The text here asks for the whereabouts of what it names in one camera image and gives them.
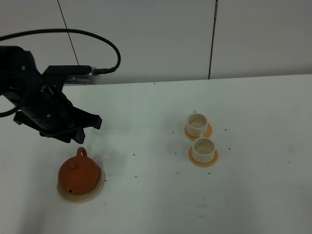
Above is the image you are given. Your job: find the near orange coaster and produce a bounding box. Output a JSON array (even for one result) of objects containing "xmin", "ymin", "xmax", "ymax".
[{"xmin": 188, "ymin": 147, "xmax": 219, "ymax": 167}]

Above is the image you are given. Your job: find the orange coaster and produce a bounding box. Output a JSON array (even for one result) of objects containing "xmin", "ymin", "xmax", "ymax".
[
  {"xmin": 184, "ymin": 123, "xmax": 213, "ymax": 140},
  {"xmin": 188, "ymin": 147, "xmax": 219, "ymax": 167}
]

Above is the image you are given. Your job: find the black braided camera cable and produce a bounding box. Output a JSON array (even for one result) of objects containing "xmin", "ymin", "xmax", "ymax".
[{"xmin": 0, "ymin": 28, "xmax": 121, "ymax": 118}]

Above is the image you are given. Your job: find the near white teacup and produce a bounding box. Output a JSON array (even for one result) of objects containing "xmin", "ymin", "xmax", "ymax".
[{"xmin": 192, "ymin": 134, "xmax": 215, "ymax": 164}]

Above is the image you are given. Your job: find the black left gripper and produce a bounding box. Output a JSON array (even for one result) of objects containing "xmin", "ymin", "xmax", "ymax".
[{"xmin": 13, "ymin": 65, "xmax": 102, "ymax": 144}]

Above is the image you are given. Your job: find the far orange coaster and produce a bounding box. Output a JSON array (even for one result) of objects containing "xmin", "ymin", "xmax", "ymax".
[{"xmin": 184, "ymin": 123, "xmax": 213, "ymax": 140}]

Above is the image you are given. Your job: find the brown clay teapot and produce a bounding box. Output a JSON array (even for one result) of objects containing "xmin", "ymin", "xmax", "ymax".
[{"xmin": 58, "ymin": 147, "xmax": 100, "ymax": 195}]

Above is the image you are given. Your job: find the beige round teapot trivet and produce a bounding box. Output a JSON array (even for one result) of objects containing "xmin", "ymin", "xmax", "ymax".
[{"xmin": 57, "ymin": 168, "xmax": 105, "ymax": 203}]

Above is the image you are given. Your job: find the white teacup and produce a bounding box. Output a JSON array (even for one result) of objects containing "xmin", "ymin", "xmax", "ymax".
[
  {"xmin": 192, "ymin": 134, "xmax": 215, "ymax": 164},
  {"xmin": 186, "ymin": 110, "xmax": 208, "ymax": 137}
]

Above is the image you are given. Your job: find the far white teacup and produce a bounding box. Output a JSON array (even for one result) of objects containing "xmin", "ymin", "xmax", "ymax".
[{"xmin": 186, "ymin": 110, "xmax": 208, "ymax": 137}]

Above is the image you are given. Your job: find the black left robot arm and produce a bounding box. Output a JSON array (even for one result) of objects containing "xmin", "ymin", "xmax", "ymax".
[{"xmin": 0, "ymin": 46, "xmax": 102, "ymax": 144}]

